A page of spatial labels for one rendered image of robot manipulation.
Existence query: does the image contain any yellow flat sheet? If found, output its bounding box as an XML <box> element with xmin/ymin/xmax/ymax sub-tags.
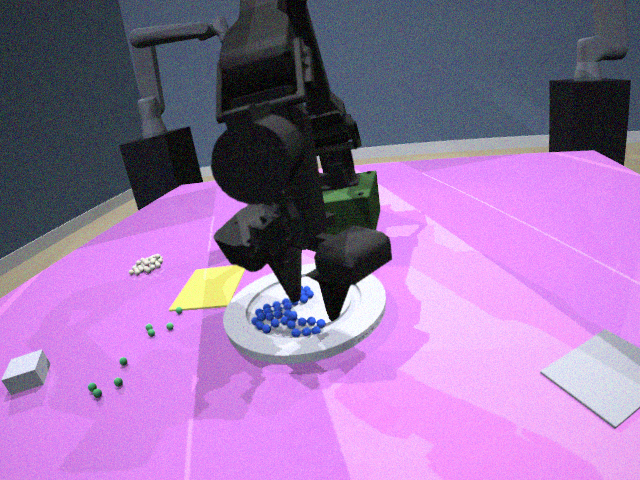
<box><xmin>168</xmin><ymin>266</ymin><xmax>245</xmax><ymax>311</ymax></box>

